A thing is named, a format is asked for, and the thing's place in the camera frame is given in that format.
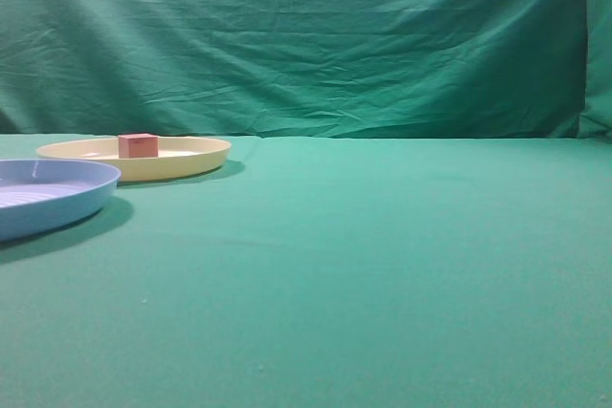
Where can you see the green backdrop cloth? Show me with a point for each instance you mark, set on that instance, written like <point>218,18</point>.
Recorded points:
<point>503,69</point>

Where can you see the yellow plastic plate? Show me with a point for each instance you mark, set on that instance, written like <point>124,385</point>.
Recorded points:
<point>178,157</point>

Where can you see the green table cloth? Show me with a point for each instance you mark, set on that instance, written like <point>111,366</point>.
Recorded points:
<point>327,273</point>

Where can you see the blue plastic plate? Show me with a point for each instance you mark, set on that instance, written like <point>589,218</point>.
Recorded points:
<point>39,195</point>

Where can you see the pink cube block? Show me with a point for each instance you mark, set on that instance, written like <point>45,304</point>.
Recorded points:
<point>135,146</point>

